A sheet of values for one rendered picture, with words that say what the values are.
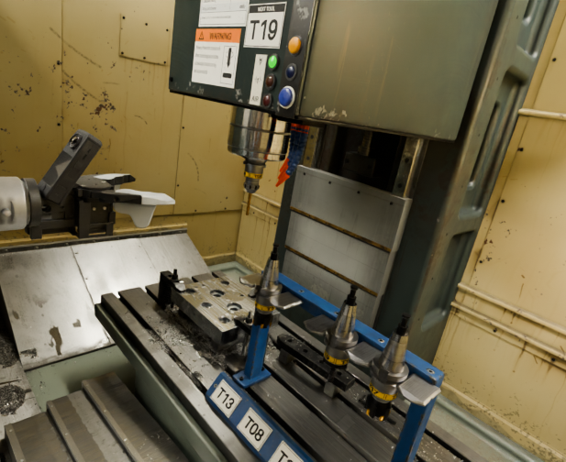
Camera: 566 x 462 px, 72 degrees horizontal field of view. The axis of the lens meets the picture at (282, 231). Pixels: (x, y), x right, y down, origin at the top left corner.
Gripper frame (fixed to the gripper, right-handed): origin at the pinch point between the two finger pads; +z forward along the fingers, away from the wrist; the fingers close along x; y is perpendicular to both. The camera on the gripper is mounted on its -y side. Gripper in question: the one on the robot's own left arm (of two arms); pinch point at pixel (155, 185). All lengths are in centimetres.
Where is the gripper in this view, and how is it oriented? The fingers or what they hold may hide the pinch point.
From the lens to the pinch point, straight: 73.1
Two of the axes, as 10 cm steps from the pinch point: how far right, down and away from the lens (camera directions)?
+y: -1.7, 9.4, 3.1
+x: 6.9, 3.4, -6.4
